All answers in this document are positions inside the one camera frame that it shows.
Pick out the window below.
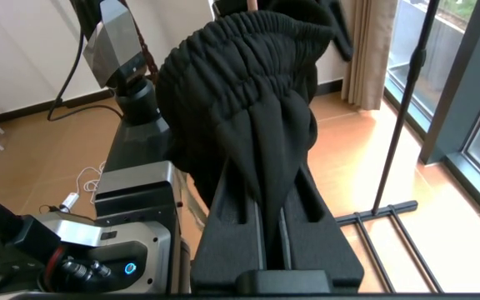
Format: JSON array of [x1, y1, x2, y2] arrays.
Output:
[[383, 0, 480, 237]]

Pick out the black printed shorts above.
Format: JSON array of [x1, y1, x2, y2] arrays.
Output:
[[155, 0, 354, 268]]

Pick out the black clothes rack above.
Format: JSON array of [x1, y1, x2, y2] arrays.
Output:
[[334, 0, 445, 293]]

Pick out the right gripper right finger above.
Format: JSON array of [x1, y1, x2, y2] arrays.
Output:
[[279, 162, 365, 291]]

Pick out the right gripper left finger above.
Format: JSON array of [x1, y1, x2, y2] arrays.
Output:
[[190, 160, 266, 291]]

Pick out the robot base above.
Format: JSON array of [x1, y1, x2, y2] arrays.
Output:
[[0, 0, 192, 295]]

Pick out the white cable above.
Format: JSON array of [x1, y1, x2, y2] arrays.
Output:
[[58, 161, 107, 212]]

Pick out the beige curtain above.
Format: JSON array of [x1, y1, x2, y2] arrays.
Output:
[[341, 0, 400, 112]]

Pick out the black cable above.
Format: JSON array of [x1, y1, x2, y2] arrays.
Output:
[[47, 31, 123, 123]]

